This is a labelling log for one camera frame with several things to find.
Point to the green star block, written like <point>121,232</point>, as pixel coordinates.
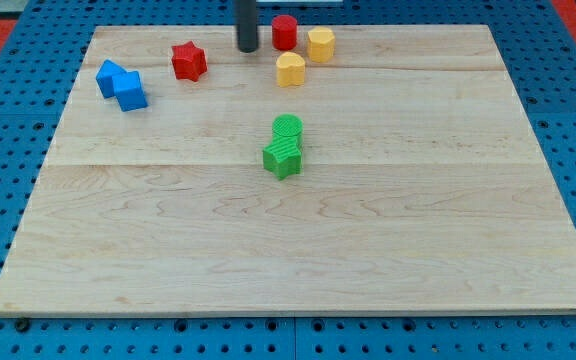
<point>283,157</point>

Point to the green cylinder block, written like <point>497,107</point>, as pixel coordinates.
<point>288,126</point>

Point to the yellow heart block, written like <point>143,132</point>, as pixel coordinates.
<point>290,70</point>

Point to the light wooden board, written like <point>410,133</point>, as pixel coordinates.
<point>423,189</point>

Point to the yellow hexagon block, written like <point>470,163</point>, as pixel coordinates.
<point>320,44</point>

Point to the red cylinder block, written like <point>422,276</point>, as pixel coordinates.
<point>284,32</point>

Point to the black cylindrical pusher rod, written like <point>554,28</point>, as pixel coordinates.
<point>246,25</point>

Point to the red star block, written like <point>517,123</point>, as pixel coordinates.
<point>188,61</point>

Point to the blue cube block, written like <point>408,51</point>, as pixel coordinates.
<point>128,91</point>

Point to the blue triangular block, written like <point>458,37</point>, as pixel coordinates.
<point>104,77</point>

